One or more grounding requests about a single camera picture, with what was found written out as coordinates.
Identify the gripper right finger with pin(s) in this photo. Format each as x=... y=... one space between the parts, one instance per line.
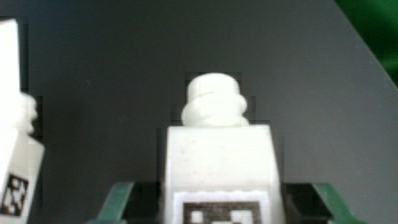
x=341 y=214

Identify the white table leg with tag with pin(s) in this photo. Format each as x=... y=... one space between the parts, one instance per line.
x=222 y=185

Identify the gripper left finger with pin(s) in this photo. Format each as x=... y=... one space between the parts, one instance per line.
x=113 y=205

